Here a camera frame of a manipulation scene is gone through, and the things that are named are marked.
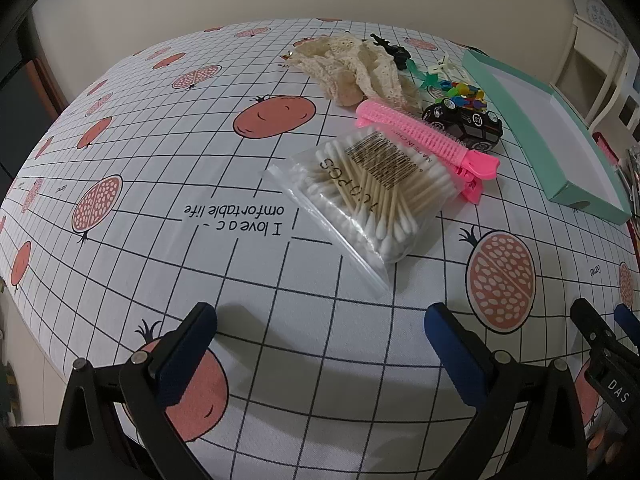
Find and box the black toy car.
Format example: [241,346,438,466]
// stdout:
[421,97,503,153]

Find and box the pomegranate print grid tablecloth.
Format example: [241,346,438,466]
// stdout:
[0,17,640,480]

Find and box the bag of cotton swabs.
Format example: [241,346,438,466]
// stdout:
[264,127,453,297]

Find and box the green translucent plastic figure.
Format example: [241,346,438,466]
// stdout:
[407,60,438,95]

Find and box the red pink knitted cushion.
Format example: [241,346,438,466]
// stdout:
[592,132,640,256]

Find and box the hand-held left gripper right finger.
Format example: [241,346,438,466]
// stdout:
[424,302,588,480]

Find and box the beige lace cloth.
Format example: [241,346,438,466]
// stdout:
[290,35,423,111]

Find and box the multicoloured block toy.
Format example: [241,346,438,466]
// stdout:
[440,80,488,111]

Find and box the brown wooden door frame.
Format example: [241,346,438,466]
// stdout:
[27,10,69,113]

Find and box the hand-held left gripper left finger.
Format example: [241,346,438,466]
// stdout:
[54,302,221,480]

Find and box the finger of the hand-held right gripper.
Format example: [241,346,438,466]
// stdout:
[614,303,640,348]
[571,298,632,428]

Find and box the black and yellow toy figure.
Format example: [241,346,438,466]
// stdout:
[370,32,412,71]

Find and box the pink hair roller clip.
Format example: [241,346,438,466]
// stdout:
[355,100,501,204]

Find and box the cream plastic frame piece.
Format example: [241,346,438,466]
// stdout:
[430,57,471,81]

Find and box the white paper wall sign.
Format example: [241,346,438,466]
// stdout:
[565,0,623,36]

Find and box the teal-rimmed white tray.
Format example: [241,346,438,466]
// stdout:
[461,50,633,226]

